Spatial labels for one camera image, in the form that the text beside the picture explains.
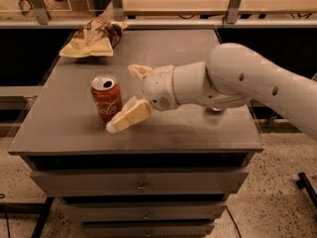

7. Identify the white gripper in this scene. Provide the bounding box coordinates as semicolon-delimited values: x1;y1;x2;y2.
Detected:
106;64;179;133

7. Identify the red coke can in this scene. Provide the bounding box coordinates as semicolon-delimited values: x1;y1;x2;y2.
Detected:
91;74;123;124

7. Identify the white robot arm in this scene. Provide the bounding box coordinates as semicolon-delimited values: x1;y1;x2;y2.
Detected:
106;43;317;140

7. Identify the brown chip bag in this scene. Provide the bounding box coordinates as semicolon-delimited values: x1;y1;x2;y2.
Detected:
59;17;128;58

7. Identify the grey drawer cabinet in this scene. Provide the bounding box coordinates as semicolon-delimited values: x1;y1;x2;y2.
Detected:
10;30;264;226

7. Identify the top drawer with knob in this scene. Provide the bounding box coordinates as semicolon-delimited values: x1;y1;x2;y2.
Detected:
31;168;248;197

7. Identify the drawer with knob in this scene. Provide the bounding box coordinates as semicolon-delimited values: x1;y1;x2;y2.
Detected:
81;222;214;238
63;201;226;222
31;168;248;197

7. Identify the middle drawer with knob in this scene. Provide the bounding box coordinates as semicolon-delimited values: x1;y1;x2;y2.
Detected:
63;201;226;222

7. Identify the bottom drawer with knob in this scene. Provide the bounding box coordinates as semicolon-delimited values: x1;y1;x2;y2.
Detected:
81;222;214;238

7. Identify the black bar on floor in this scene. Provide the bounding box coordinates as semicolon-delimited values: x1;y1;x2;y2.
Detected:
296;173;317;209

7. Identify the black floor frame left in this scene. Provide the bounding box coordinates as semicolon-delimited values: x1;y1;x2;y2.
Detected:
0;197;54;238

